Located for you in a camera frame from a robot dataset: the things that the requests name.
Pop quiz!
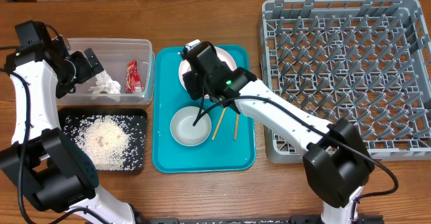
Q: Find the white napkin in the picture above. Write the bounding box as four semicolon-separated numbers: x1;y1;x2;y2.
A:
89;71;121;102

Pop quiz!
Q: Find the red snack wrapper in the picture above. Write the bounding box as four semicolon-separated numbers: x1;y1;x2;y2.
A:
126;60;143;94

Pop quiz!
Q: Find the white bowl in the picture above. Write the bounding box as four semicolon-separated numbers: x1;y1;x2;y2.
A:
170;106;212;147

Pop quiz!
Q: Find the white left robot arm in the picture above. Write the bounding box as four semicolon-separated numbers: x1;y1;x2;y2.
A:
1;20;144;223

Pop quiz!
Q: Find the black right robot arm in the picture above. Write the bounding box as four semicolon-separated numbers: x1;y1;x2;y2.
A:
179;40;374;223

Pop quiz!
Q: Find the clear plastic waste bin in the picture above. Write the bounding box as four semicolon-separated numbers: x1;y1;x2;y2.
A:
57;38;154;106

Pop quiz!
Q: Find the white pink-rimmed plate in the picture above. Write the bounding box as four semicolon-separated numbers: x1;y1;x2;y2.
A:
178;46;237;89

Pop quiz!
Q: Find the wooden chopstick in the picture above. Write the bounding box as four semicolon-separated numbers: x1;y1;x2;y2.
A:
233;114;240;141
211;108;226;140

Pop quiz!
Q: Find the black plastic tray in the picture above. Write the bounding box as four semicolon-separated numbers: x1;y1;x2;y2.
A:
57;107;148;172

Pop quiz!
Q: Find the pile of white rice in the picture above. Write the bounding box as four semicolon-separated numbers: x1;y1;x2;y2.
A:
63;114;144;171

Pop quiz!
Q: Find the teal plastic tray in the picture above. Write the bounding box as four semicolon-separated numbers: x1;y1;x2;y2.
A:
152;46;256;174

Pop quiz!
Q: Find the grey plastic dish rack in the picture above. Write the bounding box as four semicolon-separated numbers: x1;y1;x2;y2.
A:
259;0;430;161

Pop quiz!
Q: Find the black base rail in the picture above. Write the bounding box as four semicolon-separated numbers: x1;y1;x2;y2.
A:
144;214;385;224

